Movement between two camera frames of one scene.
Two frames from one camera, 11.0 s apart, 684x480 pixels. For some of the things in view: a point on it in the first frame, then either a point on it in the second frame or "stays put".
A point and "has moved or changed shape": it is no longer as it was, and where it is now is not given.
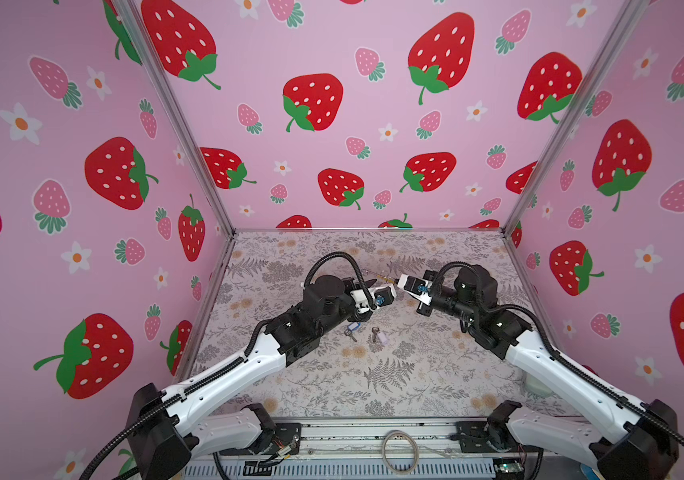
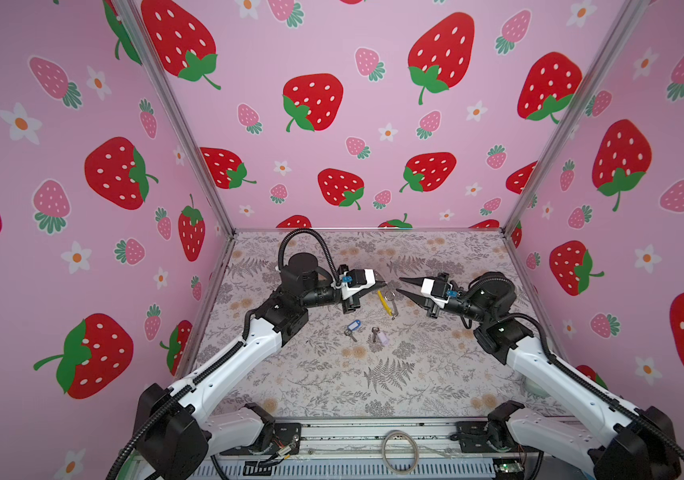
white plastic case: (535, 387) stays put
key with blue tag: (353, 327) stays put
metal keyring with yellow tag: (387, 279) has moved or changed shape
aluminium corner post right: (623, 29) stays put
